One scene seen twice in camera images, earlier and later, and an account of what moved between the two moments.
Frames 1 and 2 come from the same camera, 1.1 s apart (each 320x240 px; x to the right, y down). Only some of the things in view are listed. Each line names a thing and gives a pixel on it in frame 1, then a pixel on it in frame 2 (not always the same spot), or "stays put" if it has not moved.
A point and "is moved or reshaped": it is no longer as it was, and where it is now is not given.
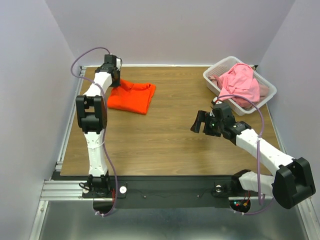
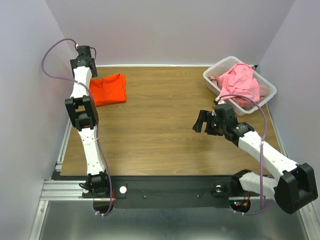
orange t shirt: [131, 97] is moved or reshaped
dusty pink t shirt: [241, 103] stays put
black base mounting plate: [174, 192] stays put
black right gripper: [207, 125] stays put
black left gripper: [117, 83] to [94, 72]
